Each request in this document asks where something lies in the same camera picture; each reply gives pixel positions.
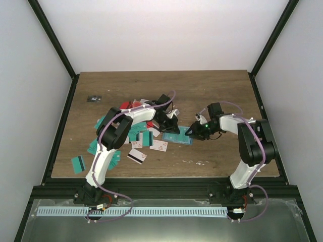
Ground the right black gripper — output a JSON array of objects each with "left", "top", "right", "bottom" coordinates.
[{"left": 185, "top": 121, "right": 220, "bottom": 141}]

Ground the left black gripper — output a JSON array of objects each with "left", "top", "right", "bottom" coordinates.
[{"left": 154, "top": 113, "right": 179, "bottom": 134}]

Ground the blue leather card holder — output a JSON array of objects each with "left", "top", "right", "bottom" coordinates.
[{"left": 162, "top": 126, "right": 193, "bottom": 145}]

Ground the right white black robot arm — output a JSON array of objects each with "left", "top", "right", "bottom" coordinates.
[{"left": 185, "top": 102, "right": 278, "bottom": 203}]

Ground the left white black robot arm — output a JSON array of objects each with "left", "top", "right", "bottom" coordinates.
[{"left": 83, "top": 91, "right": 180, "bottom": 204}]

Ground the white card red pattern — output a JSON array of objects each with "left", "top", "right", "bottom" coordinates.
[{"left": 149, "top": 140, "right": 168, "bottom": 152}]

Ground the teal striped card upright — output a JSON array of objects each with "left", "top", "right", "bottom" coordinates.
[{"left": 142, "top": 131, "right": 153, "bottom": 147}]

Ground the teal VIP card centre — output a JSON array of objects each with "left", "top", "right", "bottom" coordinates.
[{"left": 130, "top": 122, "right": 147, "bottom": 133}]

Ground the teal vip card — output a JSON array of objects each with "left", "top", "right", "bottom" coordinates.
[
  {"left": 108, "top": 151, "right": 121, "bottom": 170},
  {"left": 130, "top": 122, "right": 147, "bottom": 133}
]

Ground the red card black stripe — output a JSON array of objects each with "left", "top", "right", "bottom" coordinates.
[{"left": 119, "top": 101, "right": 133, "bottom": 109}]

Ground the teal VIP card front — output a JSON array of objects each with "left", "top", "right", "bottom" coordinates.
[{"left": 108, "top": 151, "right": 121, "bottom": 170}]

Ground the small black card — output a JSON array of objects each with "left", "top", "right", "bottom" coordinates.
[{"left": 87, "top": 95, "right": 102, "bottom": 102}]

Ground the teal card far left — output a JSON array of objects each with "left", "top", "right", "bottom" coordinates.
[{"left": 87, "top": 139, "right": 97, "bottom": 155}]

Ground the teal striped card left edge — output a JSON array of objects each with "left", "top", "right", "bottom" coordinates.
[{"left": 71, "top": 155, "right": 85, "bottom": 174}]

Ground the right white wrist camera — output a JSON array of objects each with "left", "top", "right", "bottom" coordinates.
[{"left": 195, "top": 113, "right": 208, "bottom": 125}]

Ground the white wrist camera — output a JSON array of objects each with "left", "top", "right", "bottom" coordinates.
[
  {"left": 167, "top": 109, "right": 180, "bottom": 119},
  {"left": 195, "top": 113, "right": 208, "bottom": 125}
]

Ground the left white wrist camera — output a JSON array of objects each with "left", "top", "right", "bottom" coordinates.
[{"left": 167, "top": 109, "right": 180, "bottom": 119}]

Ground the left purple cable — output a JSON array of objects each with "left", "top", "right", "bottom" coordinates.
[{"left": 87, "top": 90, "right": 176, "bottom": 224}]

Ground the purple cable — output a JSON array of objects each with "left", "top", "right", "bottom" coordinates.
[
  {"left": 198, "top": 101, "right": 268, "bottom": 223},
  {"left": 87, "top": 90, "right": 176, "bottom": 224}
]

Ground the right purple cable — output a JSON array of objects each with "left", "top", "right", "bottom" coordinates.
[{"left": 198, "top": 101, "right": 268, "bottom": 223}]

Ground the black aluminium frame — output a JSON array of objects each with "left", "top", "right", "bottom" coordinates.
[{"left": 15, "top": 1, "right": 316, "bottom": 241}]

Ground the light blue slotted rail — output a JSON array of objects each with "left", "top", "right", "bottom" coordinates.
[{"left": 36, "top": 206, "right": 228, "bottom": 218}]

